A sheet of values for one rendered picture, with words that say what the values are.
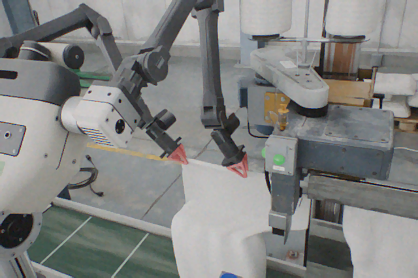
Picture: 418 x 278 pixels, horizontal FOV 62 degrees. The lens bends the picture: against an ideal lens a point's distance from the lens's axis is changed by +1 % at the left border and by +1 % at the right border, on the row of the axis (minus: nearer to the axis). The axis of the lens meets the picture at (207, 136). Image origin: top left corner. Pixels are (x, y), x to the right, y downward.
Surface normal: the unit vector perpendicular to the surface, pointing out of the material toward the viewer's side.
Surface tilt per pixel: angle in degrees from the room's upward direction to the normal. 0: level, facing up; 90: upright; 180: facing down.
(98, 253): 0
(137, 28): 90
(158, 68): 77
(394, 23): 90
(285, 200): 90
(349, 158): 90
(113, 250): 0
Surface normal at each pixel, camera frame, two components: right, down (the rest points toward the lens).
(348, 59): -0.42, 0.45
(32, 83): -0.36, -0.22
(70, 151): 0.91, 0.14
